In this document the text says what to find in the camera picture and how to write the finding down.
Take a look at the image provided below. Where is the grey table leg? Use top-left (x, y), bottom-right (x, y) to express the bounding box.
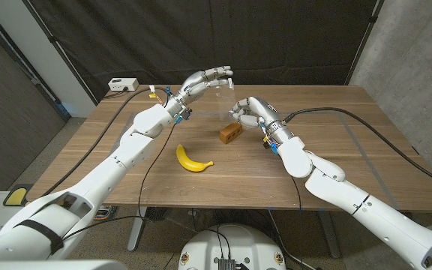
top-left (127, 205), bottom-right (149, 251)
top-left (316, 210), bottom-right (343, 260)

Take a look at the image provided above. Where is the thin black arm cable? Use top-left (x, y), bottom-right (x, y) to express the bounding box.
top-left (61, 122), bottom-right (176, 241)
top-left (289, 175), bottom-right (303, 212)

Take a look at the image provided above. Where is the yellow toy banana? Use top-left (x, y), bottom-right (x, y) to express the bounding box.
top-left (175, 143), bottom-right (215, 173)

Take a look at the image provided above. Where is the white robot torso base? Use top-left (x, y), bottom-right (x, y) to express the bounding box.
top-left (178, 223), bottom-right (287, 270)

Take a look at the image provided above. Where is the white power strip box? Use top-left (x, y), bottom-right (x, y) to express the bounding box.
top-left (107, 77), bottom-right (140, 92)

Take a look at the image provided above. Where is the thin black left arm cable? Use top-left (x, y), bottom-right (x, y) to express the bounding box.
top-left (61, 122), bottom-right (176, 241)

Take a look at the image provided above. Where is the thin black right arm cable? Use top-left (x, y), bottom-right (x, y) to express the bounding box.
top-left (289, 175), bottom-right (303, 212)

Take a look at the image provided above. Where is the black round fan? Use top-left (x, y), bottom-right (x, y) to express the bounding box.
top-left (146, 206), bottom-right (170, 222)

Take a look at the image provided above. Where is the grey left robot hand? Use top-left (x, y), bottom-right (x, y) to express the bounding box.
top-left (164, 65), bottom-right (235, 121)

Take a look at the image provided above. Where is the clear plastic screen protector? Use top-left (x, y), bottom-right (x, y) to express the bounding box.
top-left (215, 78), bottom-right (238, 123)

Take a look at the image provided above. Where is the black backdrop stand pole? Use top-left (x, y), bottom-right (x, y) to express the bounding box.
top-left (345, 0), bottom-right (384, 86)
top-left (22, 0), bottom-right (99, 106)

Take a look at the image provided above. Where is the black backdrop curtain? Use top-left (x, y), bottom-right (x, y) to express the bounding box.
top-left (22, 0), bottom-right (384, 102)

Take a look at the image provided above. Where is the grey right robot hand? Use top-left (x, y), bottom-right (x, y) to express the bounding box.
top-left (228, 96), bottom-right (296, 149)

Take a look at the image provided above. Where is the brown toy block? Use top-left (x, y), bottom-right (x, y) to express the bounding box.
top-left (219, 122), bottom-right (244, 145)

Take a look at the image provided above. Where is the dark torso connector box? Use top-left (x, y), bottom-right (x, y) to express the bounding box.
top-left (217, 257), bottom-right (250, 270)

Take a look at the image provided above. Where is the black power strip cable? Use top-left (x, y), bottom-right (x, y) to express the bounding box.
top-left (103, 88), bottom-right (129, 100)

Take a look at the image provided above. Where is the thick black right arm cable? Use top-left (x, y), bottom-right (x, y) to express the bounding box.
top-left (282, 106), bottom-right (432, 192)

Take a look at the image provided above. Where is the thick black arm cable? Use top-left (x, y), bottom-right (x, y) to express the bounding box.
top-left (282, 106), bottom-right (432, 192)
top-left (42, 86), bottom-right (170, 198)

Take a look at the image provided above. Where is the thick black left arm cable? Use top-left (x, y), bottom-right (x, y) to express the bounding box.
top-left (42, 86), bottom-right (170, 198)

